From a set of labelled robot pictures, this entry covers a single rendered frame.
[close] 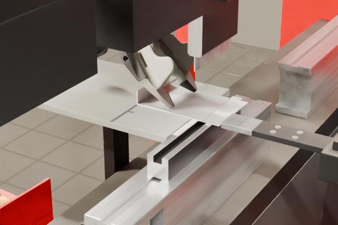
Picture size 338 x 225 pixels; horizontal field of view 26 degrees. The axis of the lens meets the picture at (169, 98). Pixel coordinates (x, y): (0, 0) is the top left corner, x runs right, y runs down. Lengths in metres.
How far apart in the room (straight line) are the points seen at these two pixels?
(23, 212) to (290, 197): 0.42
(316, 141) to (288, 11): 0.95
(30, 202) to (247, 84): 0.49
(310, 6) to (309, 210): 0.65
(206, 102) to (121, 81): 0.15
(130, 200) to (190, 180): 0.09
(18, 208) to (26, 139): 2.02
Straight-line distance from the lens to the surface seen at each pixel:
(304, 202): 1.29
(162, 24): 0.75
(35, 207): 1.17
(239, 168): 1.05
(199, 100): 1.03
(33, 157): 3.01
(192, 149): 0.93
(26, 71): 0.59
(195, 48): 0.91
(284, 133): 0.94
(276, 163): 1.14
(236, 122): 0.96
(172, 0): 0.76
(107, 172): 1.12
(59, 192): 2.76
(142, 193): 0.88
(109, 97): 1.05
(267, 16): 4.09
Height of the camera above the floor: 1.43
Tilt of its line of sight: 24 degrees down
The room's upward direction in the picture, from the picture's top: straight up
